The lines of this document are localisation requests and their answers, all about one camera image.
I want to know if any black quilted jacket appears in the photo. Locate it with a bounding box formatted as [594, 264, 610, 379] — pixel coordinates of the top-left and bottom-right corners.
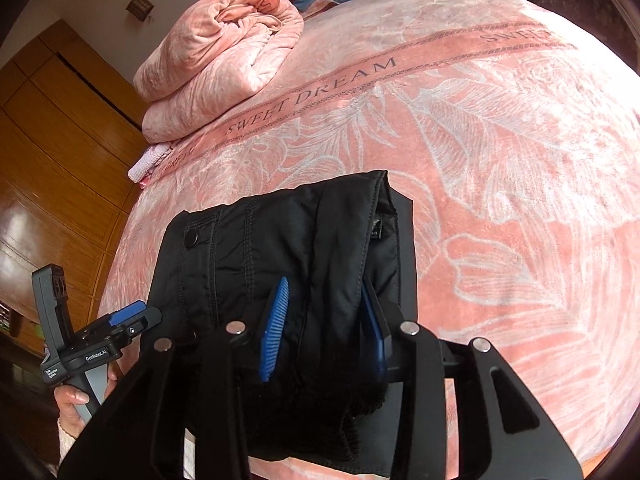
[149, 170, 417, 477]

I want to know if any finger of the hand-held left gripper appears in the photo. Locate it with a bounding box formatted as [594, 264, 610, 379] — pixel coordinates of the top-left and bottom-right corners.
[106, 301, 163, 337]

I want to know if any small white pink cloth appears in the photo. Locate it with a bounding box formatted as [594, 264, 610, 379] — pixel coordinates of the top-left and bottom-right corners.
[128, 143, 174, 184]

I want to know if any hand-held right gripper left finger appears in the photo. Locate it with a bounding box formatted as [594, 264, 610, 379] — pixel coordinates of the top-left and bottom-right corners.
[58, 275, 292, 480]

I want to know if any wooden wardrobe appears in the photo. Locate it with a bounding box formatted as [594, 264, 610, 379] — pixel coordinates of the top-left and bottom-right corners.
[0, 19, 152, 358]

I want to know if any pink printed bed blanket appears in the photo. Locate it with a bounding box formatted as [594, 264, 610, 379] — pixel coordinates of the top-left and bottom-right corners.
[97, 0, 640, 480]

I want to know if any folded pink quilt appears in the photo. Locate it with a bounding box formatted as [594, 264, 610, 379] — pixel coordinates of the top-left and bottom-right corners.
[134, 0, 306, 144]

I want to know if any person's left hand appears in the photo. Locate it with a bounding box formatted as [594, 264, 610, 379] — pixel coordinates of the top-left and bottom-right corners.
[54, 359, 119, 437]

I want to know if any person's left forearm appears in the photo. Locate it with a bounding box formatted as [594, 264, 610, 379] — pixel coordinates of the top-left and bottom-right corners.
[57, 415, 84, 467]

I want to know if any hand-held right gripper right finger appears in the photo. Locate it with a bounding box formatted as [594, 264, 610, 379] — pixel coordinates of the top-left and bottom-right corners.
[360, 275, 584, 480]

